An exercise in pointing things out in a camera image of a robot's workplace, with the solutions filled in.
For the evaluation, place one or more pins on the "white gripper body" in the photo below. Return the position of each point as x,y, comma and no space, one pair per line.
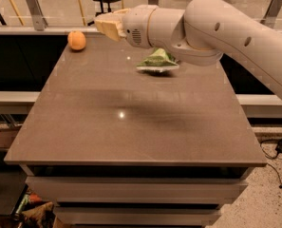
135,25

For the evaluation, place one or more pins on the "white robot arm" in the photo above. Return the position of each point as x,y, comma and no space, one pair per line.
200,35

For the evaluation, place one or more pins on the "orange fruit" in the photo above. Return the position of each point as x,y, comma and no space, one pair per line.
76,40

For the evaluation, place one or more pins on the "green chip bag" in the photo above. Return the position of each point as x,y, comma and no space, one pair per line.
159,60

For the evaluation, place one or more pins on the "yellow wooden stick middle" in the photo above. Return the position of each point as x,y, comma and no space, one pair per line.
80,4

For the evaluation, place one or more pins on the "yellow wooden stick left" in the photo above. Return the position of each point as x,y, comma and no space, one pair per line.
17,12

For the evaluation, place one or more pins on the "upper grey drawer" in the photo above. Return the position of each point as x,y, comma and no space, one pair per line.
134,190

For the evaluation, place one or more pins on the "grey drawer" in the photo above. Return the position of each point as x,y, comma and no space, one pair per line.
136,216
134,190

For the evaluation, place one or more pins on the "lower grey drawer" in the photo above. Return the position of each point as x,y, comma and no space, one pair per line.
136,216

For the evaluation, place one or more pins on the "clutter pile under table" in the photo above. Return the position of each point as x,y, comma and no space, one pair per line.
32,212

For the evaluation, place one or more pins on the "left metal railing bracket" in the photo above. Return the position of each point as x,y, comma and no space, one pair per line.
38,20

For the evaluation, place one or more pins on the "right metal railing bracket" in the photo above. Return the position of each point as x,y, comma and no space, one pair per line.
271,14

